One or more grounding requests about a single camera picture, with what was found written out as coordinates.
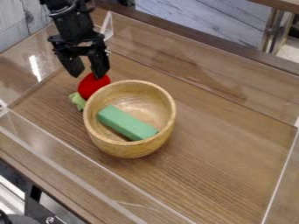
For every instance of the red plush fruit green leaf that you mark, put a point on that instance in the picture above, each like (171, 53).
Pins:
(88, 86)

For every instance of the green rectangular block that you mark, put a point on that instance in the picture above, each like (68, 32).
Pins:
(125, 124)

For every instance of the clear acrylic corner bracket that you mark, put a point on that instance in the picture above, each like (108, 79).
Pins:
(105, 28)

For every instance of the wooden bowl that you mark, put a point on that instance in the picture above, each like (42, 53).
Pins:
(148, 103)

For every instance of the black table frame bracket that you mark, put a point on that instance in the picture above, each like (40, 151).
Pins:
(34, 210)

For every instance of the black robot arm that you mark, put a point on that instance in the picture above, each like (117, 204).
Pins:
(65, 3)

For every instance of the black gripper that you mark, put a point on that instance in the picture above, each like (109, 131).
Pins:
(77, 40)

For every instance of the metal table leg background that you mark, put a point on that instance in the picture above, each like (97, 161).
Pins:
(276, 30)

